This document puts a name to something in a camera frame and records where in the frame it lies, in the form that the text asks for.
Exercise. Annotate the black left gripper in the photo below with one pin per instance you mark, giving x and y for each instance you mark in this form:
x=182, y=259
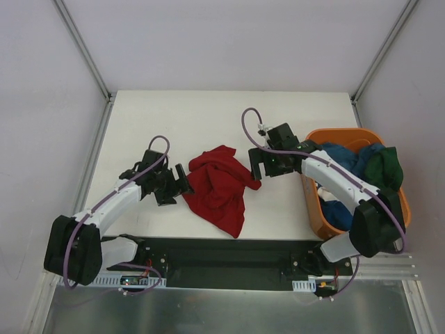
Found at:
x=175, y=181

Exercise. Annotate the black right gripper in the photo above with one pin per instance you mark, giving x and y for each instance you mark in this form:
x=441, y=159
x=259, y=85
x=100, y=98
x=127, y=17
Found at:
x=262, y=163

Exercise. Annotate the red t-shirt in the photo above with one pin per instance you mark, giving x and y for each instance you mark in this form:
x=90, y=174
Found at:
x=219, y=181

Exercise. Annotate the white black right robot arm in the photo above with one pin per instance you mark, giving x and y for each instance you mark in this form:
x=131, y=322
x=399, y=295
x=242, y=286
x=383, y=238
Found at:
x=377, y=213

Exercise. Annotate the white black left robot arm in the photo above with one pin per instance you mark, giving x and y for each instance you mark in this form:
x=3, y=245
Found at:
x=76, y=250

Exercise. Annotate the white t-shirt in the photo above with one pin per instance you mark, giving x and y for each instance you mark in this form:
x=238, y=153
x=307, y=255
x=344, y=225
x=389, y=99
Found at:
x=325, y=195

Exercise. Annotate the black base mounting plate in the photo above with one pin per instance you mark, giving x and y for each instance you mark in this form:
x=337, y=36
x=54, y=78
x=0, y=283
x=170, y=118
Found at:
x=269, y=265

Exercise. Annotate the blue t-shirt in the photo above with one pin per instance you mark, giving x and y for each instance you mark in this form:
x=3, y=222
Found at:
x=335, y=212

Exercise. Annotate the orange plastic laundry basket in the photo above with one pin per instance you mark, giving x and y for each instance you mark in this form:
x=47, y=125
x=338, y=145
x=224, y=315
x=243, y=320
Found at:
x=351, y=138

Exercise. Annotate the green t-shirt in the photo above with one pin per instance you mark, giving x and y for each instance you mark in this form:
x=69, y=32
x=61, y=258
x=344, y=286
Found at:
x=383, y=170

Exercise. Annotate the left white cable duct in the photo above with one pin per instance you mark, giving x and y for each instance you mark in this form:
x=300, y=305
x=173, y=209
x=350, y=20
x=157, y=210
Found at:
x=127, y=281

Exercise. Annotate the white cable duct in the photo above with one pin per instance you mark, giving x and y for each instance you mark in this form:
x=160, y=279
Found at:
x=127, y=281
x=304, y=285

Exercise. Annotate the right white cable duct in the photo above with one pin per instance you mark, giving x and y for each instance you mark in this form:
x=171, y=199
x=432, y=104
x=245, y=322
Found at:
x=304, y=285

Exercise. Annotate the aluminium front rail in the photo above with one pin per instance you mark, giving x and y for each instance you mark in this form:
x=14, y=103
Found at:
x=388, y=267

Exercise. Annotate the left aluminium frame post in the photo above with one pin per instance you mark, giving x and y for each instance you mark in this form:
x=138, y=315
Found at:
x=77, y=38

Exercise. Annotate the aluminium frame post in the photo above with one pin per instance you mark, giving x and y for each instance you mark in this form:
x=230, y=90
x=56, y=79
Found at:
x=77, y=38
x=384, y=49

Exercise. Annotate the right aluminium frame post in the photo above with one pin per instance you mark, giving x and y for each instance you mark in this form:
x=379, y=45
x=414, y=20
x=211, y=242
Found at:
x=384, y=49

